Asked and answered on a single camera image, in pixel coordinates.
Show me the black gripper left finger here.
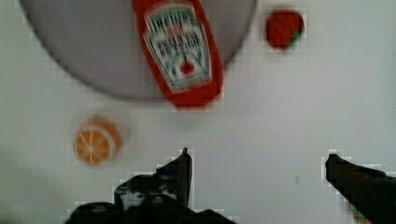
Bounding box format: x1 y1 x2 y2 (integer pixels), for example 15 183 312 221
64 148 236 224

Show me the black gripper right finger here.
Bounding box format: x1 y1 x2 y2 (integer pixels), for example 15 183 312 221
325 154 396 224

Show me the red plush ketchup bottle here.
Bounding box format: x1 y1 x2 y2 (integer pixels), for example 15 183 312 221
132 0 223 108

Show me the grey round plate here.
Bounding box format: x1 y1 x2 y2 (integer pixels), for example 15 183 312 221
16 0 258 101

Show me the orange slice toy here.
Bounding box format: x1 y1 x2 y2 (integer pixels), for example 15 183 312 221
74 116 123 165

